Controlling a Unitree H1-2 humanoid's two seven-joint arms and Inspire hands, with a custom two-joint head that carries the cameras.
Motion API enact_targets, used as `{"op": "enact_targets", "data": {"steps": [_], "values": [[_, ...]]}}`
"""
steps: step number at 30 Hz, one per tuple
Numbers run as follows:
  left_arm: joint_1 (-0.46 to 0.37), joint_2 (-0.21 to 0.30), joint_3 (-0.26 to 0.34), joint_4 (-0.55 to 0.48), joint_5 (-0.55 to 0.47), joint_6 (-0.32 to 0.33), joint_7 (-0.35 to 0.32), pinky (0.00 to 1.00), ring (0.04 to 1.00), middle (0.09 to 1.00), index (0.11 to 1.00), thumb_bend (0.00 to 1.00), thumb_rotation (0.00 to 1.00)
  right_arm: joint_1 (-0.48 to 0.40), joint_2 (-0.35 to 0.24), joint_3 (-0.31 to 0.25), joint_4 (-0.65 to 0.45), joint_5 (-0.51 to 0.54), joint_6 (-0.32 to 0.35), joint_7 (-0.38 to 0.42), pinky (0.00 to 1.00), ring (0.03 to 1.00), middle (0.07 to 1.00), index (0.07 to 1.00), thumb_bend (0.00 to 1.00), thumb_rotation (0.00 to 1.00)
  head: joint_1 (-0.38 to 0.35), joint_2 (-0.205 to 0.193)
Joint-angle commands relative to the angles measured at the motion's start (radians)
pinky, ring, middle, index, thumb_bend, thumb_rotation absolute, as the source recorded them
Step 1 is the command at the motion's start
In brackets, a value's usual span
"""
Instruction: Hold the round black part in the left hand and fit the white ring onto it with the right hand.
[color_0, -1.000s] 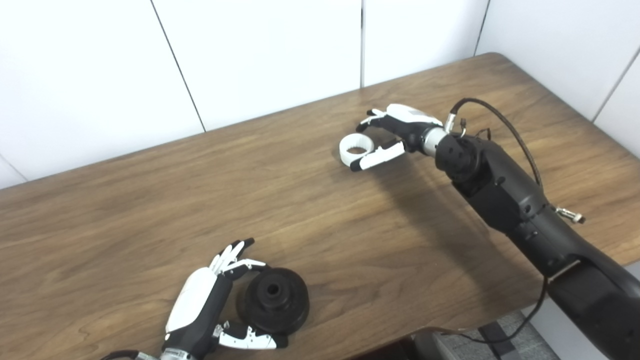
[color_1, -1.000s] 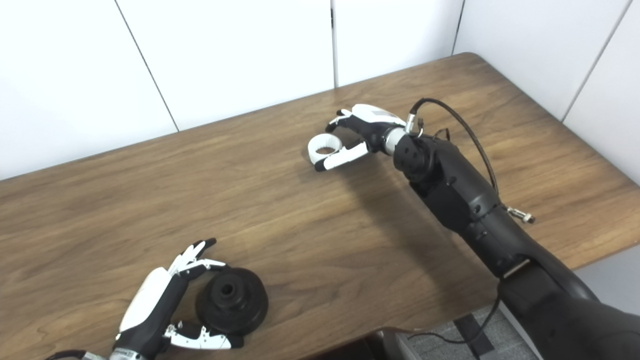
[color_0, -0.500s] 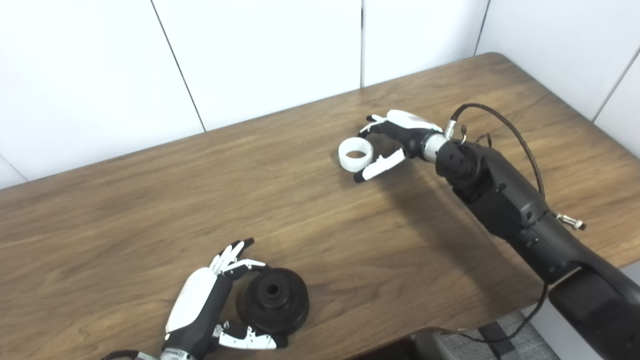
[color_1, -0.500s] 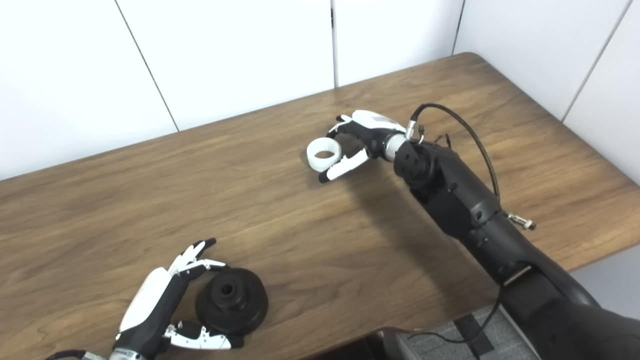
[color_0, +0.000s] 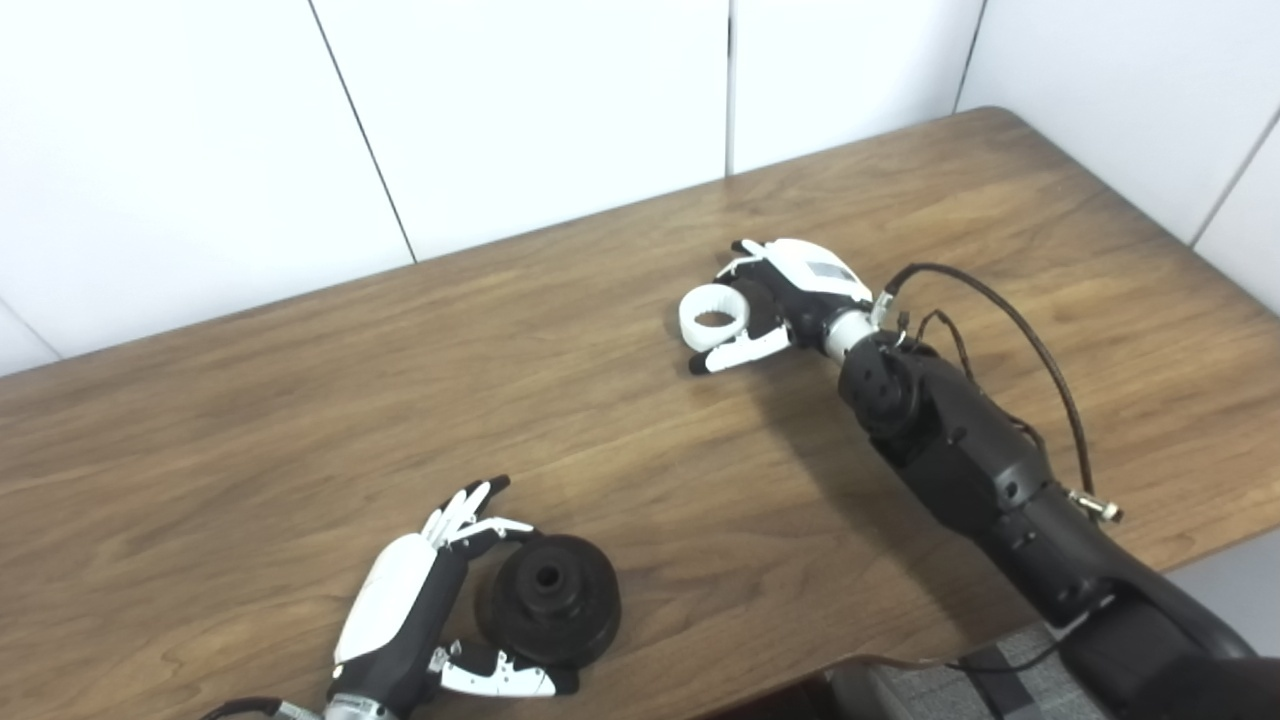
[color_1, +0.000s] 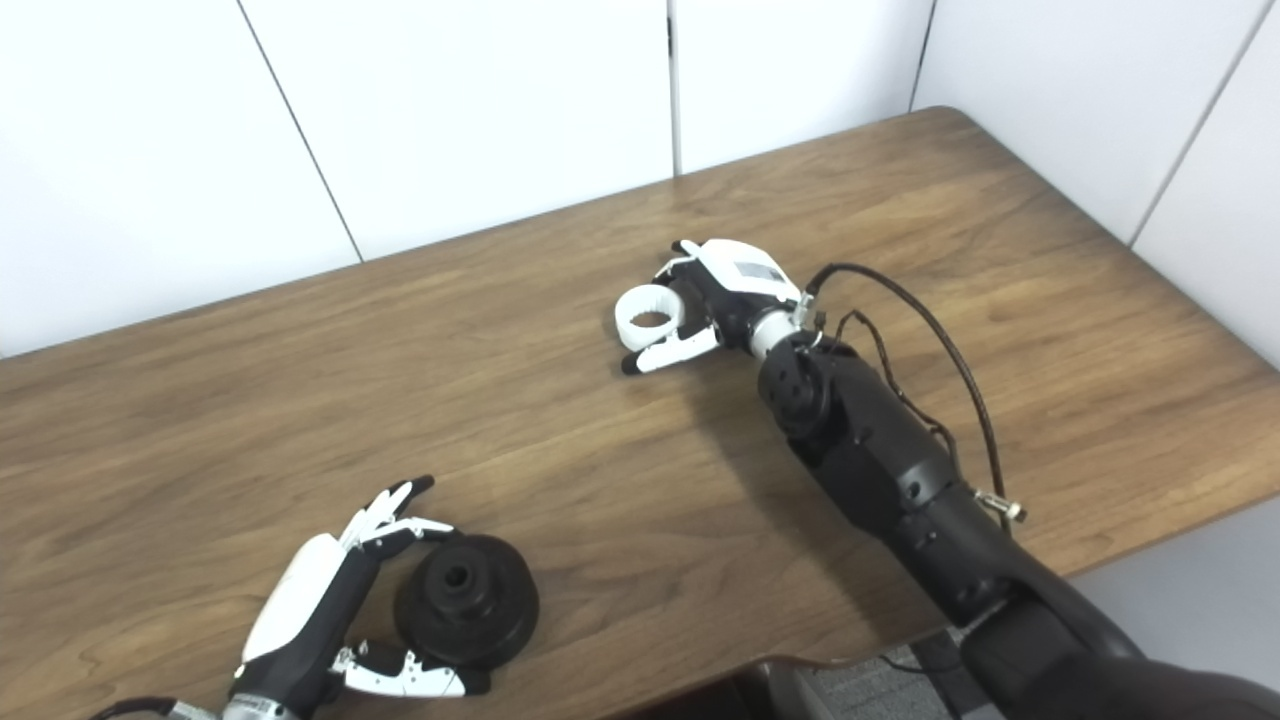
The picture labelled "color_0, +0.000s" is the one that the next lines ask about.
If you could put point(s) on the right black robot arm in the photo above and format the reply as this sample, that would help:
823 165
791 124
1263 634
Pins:
980 460

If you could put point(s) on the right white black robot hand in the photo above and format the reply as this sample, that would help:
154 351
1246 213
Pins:
800 275

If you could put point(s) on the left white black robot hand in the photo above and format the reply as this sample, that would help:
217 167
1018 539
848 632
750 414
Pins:
395 600

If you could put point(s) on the round black plastic part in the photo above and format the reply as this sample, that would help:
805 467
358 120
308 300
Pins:
580 615

